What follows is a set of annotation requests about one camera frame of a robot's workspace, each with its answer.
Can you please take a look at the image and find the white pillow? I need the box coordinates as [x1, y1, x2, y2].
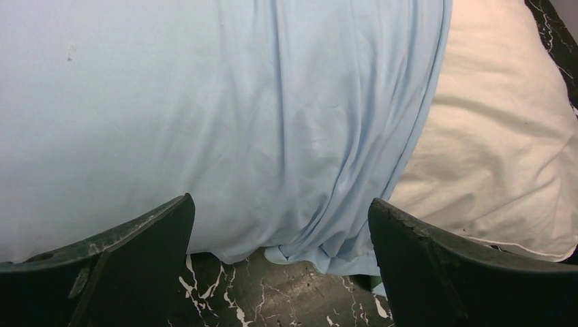
[390, 1, 577, 262]

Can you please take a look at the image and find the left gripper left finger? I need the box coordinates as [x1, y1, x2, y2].
[1, 194, 195, 326]

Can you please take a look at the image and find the light blue pillowcase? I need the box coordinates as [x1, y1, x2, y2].
[1, 1, 452, 276]

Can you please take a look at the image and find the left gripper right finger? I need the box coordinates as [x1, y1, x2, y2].
[368, 199, 577, 326]

